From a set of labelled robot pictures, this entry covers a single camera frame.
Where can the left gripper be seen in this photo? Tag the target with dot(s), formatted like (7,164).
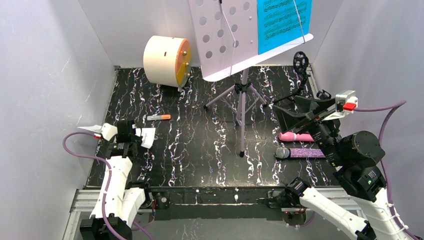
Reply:
(125,133)

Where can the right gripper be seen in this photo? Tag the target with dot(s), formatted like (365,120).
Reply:
(311,116)

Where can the white sheet music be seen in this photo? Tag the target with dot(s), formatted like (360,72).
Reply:
(147,135)

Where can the pink microphone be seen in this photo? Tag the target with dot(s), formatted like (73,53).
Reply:
(295,137)

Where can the black round-base mic stand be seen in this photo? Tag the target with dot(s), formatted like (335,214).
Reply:
(323,95)

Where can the blue mesh microphone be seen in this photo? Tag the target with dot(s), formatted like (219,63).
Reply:
(285,153)

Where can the black tripod mic stand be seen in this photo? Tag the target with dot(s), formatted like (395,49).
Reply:
(300,66)

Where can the silver tripod music stand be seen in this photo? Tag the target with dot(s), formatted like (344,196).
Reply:
(226,33)

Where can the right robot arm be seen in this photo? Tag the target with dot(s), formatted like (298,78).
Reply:
(357,159)

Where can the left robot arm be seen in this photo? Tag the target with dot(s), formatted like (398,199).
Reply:
(117,204)

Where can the orange and grey marker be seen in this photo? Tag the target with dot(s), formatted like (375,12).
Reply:
(158,117)

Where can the cream and orange drum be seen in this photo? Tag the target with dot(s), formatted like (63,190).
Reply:
(167,61)

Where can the blue sheet music page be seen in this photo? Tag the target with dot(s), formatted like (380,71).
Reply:
(282,21)

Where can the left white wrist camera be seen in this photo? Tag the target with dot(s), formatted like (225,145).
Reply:
(106,131)

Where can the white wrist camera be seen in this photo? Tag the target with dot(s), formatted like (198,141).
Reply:
(106,131)
(345,103)

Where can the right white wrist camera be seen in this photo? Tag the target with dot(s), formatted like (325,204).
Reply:
(345,103)

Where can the aluminium frame rail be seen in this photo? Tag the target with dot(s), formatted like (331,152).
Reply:
(208,203)

